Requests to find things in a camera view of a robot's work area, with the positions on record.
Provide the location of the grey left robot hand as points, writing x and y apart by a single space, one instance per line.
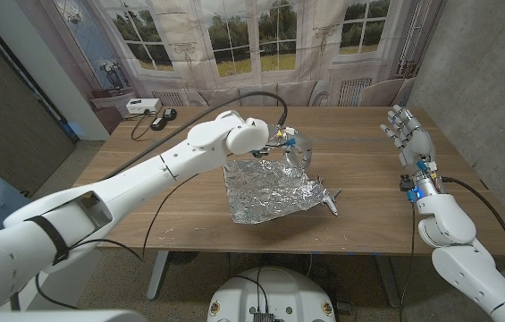
299 147

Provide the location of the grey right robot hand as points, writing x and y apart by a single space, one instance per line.
415 143

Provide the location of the crinkled aluminium foil sheet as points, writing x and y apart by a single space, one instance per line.
270 192

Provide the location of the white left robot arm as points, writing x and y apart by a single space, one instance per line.
145 179

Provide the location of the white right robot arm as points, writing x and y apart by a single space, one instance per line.
457 250

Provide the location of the white toy aeroplane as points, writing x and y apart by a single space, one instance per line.
332 205

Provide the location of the printed window scene backdrop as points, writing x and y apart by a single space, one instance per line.
305 27

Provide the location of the black power adapter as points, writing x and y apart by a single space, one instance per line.
170 114
158 124

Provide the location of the dark table leg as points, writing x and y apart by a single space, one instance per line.
388 282

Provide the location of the white robot torso base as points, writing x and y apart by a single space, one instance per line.
274 295

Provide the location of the white power box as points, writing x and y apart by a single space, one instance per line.
142 105

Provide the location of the white table leg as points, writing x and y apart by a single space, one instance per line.
157 277

